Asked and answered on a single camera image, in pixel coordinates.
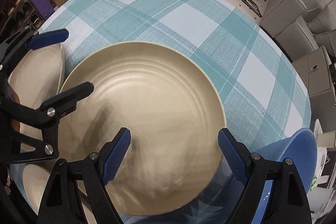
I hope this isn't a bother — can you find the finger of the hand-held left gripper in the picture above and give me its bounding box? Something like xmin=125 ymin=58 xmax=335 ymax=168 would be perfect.
xmin=0 ymin=29 xmax=69 ymax=67
xmin=0 ymin=82 xmax=94 ymax=164

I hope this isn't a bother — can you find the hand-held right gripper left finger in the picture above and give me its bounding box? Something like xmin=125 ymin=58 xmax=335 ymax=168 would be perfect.
xmin=37 ymin=127 xmax=131 ymax=224

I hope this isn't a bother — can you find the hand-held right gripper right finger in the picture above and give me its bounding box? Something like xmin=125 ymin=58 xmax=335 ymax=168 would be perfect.
xmin=218 ymin=128 xmax=313 ymax=224

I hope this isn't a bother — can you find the blue bowl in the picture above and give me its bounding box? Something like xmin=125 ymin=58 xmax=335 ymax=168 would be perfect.
xmin=247 ymin=127 xmax=318 ymax=224

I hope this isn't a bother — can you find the large beige plate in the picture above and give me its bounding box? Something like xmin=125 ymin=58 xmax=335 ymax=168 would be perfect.
xmin=56 ymin=42 xmax=227 ymax=215

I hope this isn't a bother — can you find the shoe rack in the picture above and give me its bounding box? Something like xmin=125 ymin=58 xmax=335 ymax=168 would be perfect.
xmin=0 ymin=0 xmax=44 ymax=38

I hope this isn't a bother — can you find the grey two-drawer cabinet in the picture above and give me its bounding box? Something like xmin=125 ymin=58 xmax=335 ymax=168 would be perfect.
xmin=291 ymin=46 xmax=336 ymax=106

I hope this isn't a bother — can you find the teal checked tablecloth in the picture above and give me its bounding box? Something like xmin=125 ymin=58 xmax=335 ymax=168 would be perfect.
xmin=10 ymin=0 xmax=313 ymax=224

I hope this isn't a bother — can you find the grey cushion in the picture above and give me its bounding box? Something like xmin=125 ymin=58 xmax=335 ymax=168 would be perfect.
xmin=308 ymin=6 xmax=336 ymax=33
xmin=314 ymin=32 xmax=336 ymax=49

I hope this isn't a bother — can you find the grey sofa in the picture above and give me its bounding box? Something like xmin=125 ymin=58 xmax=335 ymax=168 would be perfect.
xmin=260 ymin=0 xmax=336 ymax=62

